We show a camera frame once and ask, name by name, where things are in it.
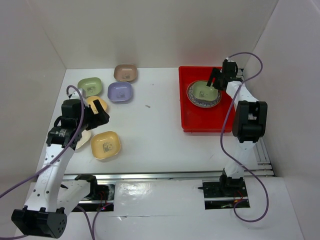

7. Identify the cream square panda dish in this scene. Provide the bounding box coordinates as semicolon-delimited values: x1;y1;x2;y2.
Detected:
75;130;92;150

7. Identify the green square panda dish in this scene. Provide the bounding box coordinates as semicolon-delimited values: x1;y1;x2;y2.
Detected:
190;80;218;102
77;77;103;98

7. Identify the yellow square panda dish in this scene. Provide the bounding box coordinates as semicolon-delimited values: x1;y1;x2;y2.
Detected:
90;131;121;160
86;96;108;115

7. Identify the round floral patterned plate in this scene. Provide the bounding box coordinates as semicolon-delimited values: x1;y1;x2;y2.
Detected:
186;81;222;109

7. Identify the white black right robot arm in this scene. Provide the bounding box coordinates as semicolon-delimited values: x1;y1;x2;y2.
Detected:
206;58;268;197

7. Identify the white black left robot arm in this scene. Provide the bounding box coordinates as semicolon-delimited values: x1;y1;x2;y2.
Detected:
11;99;110;239

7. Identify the purple square panda dish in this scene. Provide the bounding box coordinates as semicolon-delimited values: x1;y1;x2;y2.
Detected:
107;81;133;103

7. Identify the pink square panda dish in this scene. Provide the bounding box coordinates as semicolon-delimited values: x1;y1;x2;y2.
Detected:
113;64;138;82

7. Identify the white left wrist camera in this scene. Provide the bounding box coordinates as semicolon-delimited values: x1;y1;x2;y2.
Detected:
67;91;84;100

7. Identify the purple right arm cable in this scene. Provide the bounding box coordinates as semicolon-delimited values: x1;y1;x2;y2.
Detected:
219;51;270;223

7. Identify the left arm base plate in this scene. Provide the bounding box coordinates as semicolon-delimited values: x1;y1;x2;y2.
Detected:
78;184;116;212

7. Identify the aluminium rail frame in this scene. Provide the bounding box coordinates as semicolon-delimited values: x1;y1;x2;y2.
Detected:
59;68;276;182

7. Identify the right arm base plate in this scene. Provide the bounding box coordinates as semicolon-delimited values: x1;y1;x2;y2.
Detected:
197;182;250;210

